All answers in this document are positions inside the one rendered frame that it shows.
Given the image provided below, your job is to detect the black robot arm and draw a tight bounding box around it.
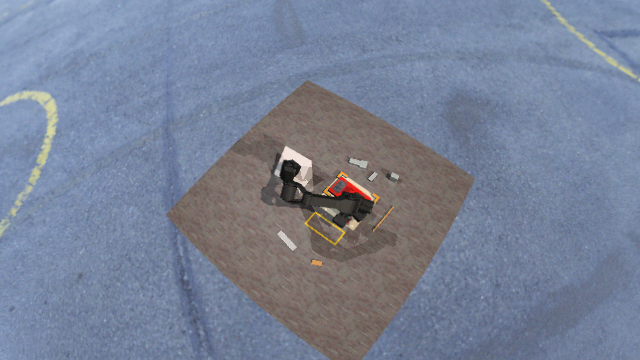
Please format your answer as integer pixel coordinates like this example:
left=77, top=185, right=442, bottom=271
left=279, top=159, right=375, bottom=222

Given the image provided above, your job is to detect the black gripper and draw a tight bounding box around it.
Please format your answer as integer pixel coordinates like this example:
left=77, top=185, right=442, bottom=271
left=333, top=192, right=365, bottom=228

